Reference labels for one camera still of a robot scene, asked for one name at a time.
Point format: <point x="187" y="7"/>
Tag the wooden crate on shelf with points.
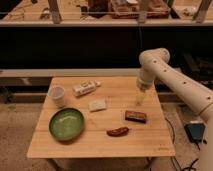
<point x="130" y="9"/>

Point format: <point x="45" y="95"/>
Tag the white plastic cup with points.
<point x="57" y="95"/>

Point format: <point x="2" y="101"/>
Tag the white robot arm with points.
<point x="154" y="64"/>

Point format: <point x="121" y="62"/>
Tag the green round bowl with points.
<point x="66" y="124"/>

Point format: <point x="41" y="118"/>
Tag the white tube with label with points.
<point x="85" y="88"/>

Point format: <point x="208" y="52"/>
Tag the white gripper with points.
<point x="140" y="94"/>

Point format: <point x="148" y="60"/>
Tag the wooden table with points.
<point x="149" y="139"/>

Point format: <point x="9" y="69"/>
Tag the long wooden shelf bench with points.
<point x="95" y="13"/>

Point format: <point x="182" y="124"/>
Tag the red brown sausage toy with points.
<point x="118" y="132"/>

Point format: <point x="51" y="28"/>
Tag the white sponge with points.
<point x="97" y="105"/>

